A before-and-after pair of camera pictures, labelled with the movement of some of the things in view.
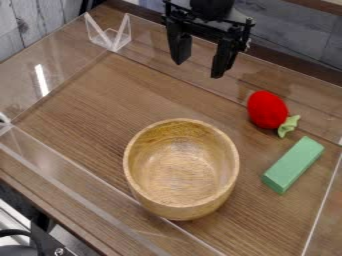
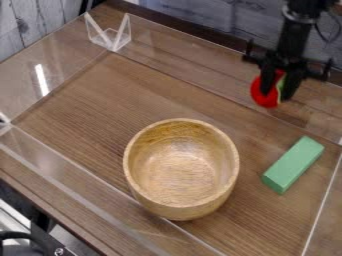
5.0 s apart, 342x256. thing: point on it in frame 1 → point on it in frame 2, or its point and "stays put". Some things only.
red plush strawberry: (269, 112) → (269, 100)
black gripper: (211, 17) → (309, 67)
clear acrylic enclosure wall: (166, 161) stays put
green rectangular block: (287, 170) stays put
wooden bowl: (182, 164) stays put
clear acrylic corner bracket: (111, 39) stays put
